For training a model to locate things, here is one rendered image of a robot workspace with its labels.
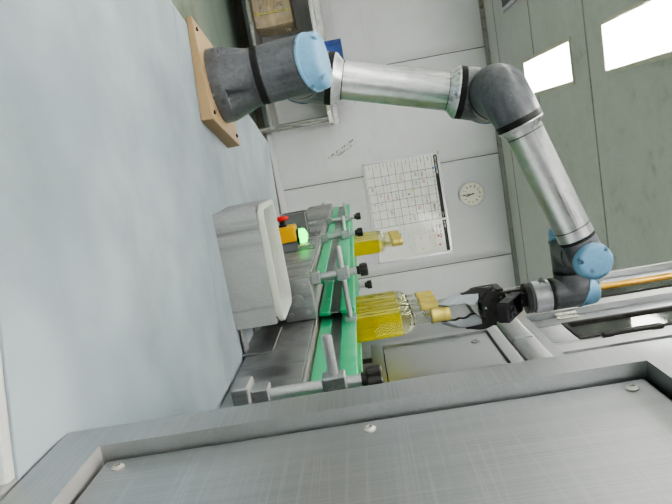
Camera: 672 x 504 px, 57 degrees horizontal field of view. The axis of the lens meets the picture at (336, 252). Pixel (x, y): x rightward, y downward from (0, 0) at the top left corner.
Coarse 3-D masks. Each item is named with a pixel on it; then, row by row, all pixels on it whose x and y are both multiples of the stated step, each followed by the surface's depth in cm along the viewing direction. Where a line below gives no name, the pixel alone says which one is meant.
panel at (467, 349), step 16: (432, 336) 166; (448, 336) 164; (464, 336) 163; (480, 336) 161; (496, 336) 157; (384, 352) 162; (400, 352) 160; (416, 352) 158; (432, 352) 155; (448, 352) 153; (464, 352) 151; (480, 352) 150; (496, 352) 148; (512, 352) 144; (384, 368) 149; (400, 368) 149; (416, 368) 147; (432, 368) 145; (448, 368) 143; (464, 368) 142
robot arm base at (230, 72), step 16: (208, 48) 123; (224, 48) 123; (240, 48) 123; (208, 64) 119; (224, 64) 119; (240, 64) 120; (256, 64) 120; (208, 80) 119; (224, 80) 119; (240, 80) 120; (256, 80) 120; (224, 96) 120; (240, 96) 122; (256, 96) 122; (224, 112) 122; (240, 112) 124
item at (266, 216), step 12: (264, 204) 115; (264, 216) 128; (276, 216) 128; (264, 228) 112; (276, 228) 128; (264, 240) 112; (276, 240) 128; (264, 252) 113; (276, 252) 129; (276, 264) 129; (276, 276) 130; (276, 288) 114; (288, 288) 130; (276, 300) 114; (288, 300) 128; (276, 312) 116
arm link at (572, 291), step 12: (564, 276) 140; (576, 276) 139; (552, 288) 141; (564, 288) 140; (576, 288) 140; (588, 288) 140; (600, 288) 140; (564, 300) 140; (576, 300) 140; (588, 300) 141
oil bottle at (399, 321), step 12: (372, 312) 145; (384, 312) 143; (396, 312) 141; (408, 312) 141; (360, 324) 141; (372, 324) 141; (384, 324) 141; (396, 324) 141; (408, 324) 141; (360, 336) 141; (372, 336) 141; (384, 336) 141
